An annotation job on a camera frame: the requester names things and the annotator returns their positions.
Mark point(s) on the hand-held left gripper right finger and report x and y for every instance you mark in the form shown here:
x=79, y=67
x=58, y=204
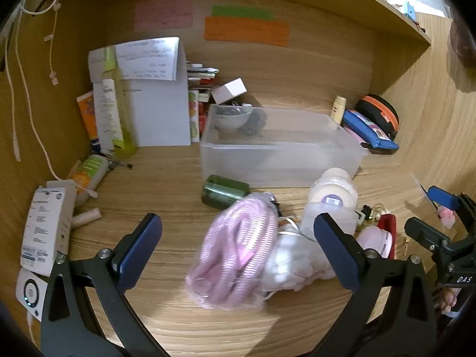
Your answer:
x=334, y=247

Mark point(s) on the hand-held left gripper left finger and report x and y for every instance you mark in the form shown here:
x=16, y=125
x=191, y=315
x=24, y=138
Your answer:
x=138, y=245

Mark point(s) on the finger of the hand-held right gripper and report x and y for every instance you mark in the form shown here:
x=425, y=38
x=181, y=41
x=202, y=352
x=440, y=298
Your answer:
x=443, y=197
x=424, y=231

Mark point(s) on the small pink eraser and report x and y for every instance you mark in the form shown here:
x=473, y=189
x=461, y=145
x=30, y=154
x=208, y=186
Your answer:
x=446, y=215

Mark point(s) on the frosted round plastic container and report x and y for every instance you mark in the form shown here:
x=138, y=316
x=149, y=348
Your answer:
x=316, y=218

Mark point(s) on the white cotton pad bag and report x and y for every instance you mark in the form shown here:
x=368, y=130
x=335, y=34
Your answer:
x=297, y=260

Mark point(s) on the pink round case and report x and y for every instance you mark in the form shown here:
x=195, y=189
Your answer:
x=375, y=243

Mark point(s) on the dark green glass jar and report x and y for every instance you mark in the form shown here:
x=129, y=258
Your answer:
x=223, y=192

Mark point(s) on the clear plastic storage box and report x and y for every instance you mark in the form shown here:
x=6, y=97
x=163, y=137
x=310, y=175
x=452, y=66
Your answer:
x=282, y=156

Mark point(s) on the wooden desktop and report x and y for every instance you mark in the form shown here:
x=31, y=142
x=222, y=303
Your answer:
x=163, y=178

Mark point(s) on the person's right hand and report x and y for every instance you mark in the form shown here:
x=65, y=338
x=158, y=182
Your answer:
x=448, y=300

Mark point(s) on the small red item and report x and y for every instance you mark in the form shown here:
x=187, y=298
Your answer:
x=386, y=222

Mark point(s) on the small white stick tube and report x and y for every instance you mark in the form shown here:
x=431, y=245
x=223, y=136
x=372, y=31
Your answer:
x=86, y=217

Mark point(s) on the white tube orange green label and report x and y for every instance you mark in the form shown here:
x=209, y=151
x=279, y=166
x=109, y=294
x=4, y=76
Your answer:
x=89, y=174

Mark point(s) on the white labelled box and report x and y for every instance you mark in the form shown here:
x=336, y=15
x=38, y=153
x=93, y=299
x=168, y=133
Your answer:
x=46, y=227

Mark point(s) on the blue pencil case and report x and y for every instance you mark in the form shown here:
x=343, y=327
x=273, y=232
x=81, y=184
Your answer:
x=368, y=130

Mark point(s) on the black orange zip case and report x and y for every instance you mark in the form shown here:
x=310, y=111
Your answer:
x=381, y=113

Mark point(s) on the white device with round button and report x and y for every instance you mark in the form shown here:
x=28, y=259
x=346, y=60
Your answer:
x=31, y=292

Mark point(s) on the yellow-green tall bottle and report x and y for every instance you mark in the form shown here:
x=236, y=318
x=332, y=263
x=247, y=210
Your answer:
x=124, y=119

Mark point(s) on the white standing tube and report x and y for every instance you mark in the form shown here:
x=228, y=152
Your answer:
x=106, y=115

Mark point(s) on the white paper bag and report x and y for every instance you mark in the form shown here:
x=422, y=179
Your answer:
x=160, y=111

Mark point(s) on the small cream bottle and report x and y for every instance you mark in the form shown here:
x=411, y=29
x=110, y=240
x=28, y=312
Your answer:
x=338, y=109

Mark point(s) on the dark brown object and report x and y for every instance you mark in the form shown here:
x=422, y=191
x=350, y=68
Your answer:
x=463, y=44

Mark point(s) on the grey bowl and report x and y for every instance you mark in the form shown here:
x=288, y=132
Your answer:
x=232, y=118

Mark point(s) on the stack of small boxes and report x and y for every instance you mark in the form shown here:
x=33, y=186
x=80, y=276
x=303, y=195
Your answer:
x=199, y=96

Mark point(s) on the small white pink box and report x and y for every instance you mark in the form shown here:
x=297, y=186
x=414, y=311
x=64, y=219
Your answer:
x=228, y=91

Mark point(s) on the pink sticky note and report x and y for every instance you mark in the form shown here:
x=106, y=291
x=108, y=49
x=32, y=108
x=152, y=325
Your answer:
x=163, y=14

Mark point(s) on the orange sticky note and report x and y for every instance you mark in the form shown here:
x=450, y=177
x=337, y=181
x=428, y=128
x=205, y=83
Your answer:
x=247, y=31

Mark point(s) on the green sticky note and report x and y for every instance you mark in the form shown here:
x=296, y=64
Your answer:
x=241, y=13

